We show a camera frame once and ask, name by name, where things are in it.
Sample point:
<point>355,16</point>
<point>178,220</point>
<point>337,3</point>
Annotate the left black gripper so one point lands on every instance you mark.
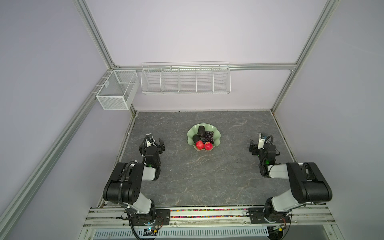
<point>160,148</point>

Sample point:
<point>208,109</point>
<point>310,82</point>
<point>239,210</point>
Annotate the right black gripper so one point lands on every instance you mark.
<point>253,148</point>

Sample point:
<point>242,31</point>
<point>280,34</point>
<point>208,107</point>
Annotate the dark avocado front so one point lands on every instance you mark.
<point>196,139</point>

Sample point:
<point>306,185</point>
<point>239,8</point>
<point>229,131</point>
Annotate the dark avocado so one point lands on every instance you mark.
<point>196,139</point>
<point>201,131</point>

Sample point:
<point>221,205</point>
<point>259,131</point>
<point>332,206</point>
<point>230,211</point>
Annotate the red apple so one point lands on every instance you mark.
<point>208,146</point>
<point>200,145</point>

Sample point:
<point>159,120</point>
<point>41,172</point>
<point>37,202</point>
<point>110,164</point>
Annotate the dark purple grape bunch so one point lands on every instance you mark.
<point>208,137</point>

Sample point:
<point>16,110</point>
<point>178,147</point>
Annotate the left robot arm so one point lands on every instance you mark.
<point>124,184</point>

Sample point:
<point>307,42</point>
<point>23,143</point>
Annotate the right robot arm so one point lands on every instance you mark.
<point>307,183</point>

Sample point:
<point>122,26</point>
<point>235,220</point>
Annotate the green wavy fruit bowl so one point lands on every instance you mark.
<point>194,131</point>

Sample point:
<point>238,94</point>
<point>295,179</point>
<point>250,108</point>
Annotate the white mesh box basket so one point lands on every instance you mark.
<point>118,90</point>

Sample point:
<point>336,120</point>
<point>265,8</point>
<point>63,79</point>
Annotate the white vent grille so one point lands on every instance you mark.
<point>182,233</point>

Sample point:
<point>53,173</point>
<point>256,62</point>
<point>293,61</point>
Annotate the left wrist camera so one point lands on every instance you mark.
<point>149,140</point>

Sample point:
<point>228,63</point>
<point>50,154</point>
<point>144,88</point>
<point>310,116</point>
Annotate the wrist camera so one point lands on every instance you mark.
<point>149,140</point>
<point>262,139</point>

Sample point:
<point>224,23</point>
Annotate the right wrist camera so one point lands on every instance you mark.
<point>262,139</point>

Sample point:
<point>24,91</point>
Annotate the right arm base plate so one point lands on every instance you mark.
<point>259,215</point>

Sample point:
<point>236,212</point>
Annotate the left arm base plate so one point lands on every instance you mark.
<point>158,217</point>

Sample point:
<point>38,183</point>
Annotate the white wire rack basket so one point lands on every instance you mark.
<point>186,78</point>

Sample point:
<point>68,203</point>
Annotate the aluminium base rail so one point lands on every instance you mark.
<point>224,216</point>

